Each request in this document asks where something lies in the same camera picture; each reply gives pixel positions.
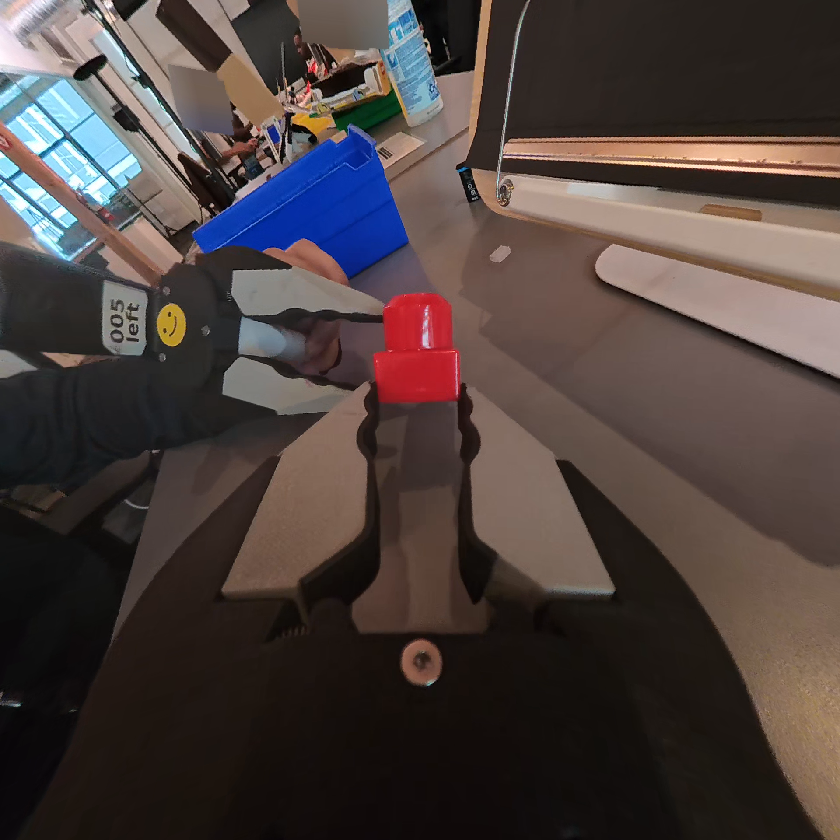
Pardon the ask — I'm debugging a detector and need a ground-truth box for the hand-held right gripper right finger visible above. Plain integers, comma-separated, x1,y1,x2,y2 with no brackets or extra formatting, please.
457,384,616,605

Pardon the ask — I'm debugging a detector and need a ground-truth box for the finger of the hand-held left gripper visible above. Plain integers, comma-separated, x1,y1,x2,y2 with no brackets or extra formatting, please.
220,356,370,417
230,266,388,325

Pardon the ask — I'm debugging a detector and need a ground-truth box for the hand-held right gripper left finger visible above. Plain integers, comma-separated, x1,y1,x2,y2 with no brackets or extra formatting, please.
222,382,383,610

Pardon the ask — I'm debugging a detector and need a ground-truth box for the red toy building block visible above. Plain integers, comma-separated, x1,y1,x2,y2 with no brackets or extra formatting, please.
372,293,462,403

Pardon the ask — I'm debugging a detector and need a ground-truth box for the person's left hand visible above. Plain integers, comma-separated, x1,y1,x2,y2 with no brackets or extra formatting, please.
261,238,350,378

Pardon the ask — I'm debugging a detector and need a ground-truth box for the blue plastic bin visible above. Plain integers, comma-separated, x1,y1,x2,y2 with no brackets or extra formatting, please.
192,123,410,280

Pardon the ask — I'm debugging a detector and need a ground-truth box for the white barcode label sheet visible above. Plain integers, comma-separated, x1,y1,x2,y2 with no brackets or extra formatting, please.
373,130,429,182

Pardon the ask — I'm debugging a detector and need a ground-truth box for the green plastic bin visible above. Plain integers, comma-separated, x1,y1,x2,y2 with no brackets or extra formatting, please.
330,87,403,133

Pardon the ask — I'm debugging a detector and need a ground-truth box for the open cardboard box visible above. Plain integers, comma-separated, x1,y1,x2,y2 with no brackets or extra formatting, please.
311,59,388,109

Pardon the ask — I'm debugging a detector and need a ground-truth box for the black tripod stand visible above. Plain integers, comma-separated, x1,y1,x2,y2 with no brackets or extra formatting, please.
71,0,224,221

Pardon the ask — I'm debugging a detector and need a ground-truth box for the white wipes canister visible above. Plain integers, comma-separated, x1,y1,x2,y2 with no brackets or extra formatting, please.
379,0,445,128

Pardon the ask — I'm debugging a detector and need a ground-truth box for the person's dark clothed body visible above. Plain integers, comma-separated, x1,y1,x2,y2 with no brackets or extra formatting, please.
0,512,132,840

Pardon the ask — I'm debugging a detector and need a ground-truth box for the black wooden book stand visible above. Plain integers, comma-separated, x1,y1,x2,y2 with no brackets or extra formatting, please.
457,0,840,382

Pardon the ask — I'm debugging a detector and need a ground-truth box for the metal wire page holder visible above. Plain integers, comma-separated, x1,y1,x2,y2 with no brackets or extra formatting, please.
494,0,534,208

